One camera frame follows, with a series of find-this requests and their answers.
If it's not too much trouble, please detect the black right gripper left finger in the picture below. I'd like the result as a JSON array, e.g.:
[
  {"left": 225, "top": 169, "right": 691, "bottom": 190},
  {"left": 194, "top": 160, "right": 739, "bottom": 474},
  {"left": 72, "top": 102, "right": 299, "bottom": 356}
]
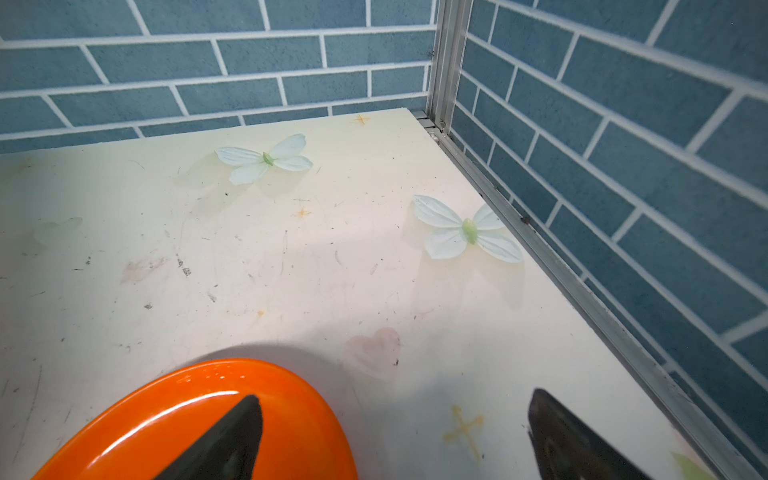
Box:
[{"left": 156, "top": 395, "right": 263, "bottom": 480}]

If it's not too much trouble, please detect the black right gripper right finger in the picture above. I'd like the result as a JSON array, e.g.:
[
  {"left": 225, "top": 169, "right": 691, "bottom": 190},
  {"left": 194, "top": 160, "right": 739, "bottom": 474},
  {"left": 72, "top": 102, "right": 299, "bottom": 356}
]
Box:
[{"left": 528, "top": 388, "right": 649, "bottom": 480}]

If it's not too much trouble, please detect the orange plate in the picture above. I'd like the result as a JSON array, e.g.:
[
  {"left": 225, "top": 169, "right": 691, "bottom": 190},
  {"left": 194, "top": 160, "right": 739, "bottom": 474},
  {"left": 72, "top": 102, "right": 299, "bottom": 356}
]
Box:
[{"left": 35, "top": 358, "right": 358, "bottom": 479}]

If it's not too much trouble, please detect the aluminium frame rail right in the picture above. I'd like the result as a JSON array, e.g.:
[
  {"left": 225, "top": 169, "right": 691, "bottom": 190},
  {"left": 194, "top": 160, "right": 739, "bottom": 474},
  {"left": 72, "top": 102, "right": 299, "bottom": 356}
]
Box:
[{"left": 428, "top": 1, "right": 767, "bottom": 479}]

